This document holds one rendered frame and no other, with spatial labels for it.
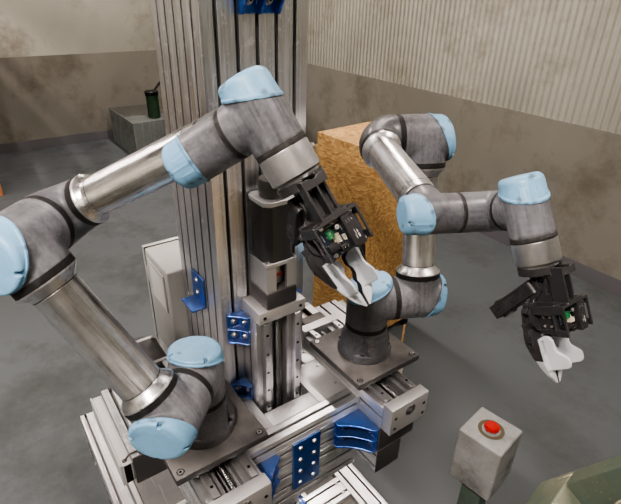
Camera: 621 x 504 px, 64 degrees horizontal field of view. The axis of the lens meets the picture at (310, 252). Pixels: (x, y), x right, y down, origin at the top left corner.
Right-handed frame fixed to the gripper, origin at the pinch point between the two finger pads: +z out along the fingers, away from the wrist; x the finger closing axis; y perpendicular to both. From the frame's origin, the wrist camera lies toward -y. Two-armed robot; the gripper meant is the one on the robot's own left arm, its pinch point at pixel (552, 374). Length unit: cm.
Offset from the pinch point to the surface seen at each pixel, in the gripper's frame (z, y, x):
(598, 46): -95, -127, 285
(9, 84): -270, -625, -24
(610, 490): 38.7, -9.8, 24.1
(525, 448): 98, -105, 108
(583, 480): 37.9, -15.3, 23.1
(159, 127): -180, -553, 115
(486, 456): 33.4, -34.4, 13.7
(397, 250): -4, -163, 108
